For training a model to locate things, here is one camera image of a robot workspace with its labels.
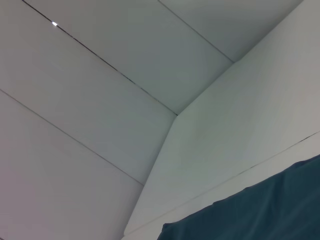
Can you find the teal t-shirt with FREE print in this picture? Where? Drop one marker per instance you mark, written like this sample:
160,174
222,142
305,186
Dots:
250,212

